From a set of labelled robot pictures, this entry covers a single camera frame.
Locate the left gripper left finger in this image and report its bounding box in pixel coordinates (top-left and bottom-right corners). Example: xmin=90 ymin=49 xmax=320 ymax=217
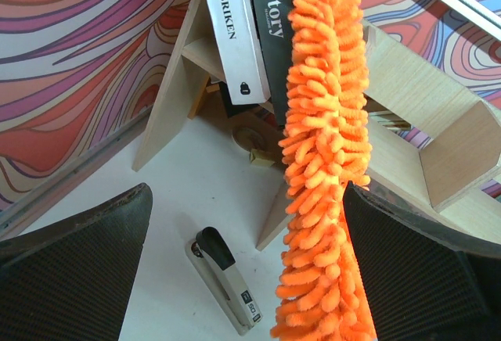
xmin=1 ymin=183 xmax=153 ymax=340

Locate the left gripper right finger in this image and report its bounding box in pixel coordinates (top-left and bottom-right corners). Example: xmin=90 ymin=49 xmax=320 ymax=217
xmin=343 ymin=183 xmax=500 ymax=340

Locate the black and white stapler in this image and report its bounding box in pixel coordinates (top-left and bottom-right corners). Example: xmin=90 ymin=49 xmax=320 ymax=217
xmin=185 ymin=227 xmax=262 ymax=336

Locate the orange microfiber duster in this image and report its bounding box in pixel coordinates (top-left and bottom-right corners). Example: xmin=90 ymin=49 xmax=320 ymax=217
xmin=271 ymin=0 xmax=376 ymax=340

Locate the white book under magazine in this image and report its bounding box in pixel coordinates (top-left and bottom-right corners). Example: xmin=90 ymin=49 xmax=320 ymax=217
xmin=206 ymin=0 xmax=271 ymax=105

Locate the Twins story magazine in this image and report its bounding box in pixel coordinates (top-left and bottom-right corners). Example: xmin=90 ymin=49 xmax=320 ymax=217
xmin=252 ymin=0 xmax=294 ymax=127

